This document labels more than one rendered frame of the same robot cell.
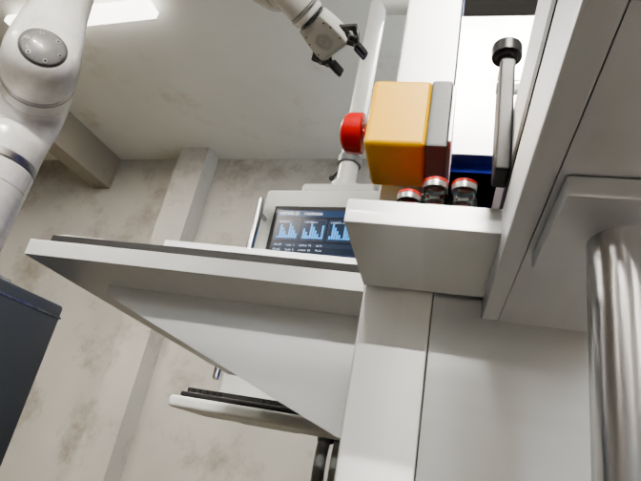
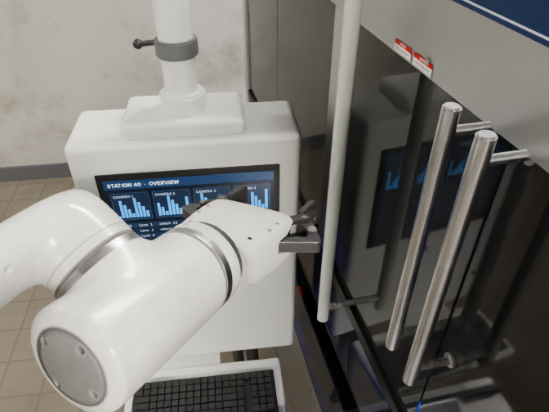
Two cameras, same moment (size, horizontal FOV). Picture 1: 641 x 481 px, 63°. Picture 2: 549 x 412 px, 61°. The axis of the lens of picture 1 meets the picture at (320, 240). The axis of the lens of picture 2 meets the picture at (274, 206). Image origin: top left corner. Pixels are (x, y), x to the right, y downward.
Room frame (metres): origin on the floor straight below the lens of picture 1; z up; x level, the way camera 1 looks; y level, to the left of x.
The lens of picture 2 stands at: (0.69, 0.23, 2.04)
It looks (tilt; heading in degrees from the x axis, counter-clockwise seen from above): 38 degrees down; 331
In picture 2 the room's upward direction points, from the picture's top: straight up
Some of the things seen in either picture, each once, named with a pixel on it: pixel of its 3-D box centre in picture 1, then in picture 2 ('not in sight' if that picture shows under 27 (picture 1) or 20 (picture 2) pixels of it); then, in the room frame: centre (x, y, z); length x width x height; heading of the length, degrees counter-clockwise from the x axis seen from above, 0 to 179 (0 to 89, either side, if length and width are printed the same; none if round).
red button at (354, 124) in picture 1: (361, 134); not in sight; (0.42, -0.02, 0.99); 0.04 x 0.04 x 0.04; 75
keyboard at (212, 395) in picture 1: (261, 406); (204, 398); (1.40, 0.06, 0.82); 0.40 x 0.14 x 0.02; 68
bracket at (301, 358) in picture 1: (222, 357); not in sight; (0.62, 0.09, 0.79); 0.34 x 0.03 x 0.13; 75
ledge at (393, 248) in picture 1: (442, 254); not in sight; (0.38, -0.10, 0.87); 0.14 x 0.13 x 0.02; 75
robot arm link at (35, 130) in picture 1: (22, 115); not in sight; (0.80, 0.56, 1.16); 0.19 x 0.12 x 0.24; 28
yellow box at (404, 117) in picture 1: (407, 135); not in sight; (0.41, -0.06, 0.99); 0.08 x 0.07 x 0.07; 75
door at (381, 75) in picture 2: not in sight; (381, 219); (1.17, -0.25, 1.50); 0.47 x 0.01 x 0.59; 165
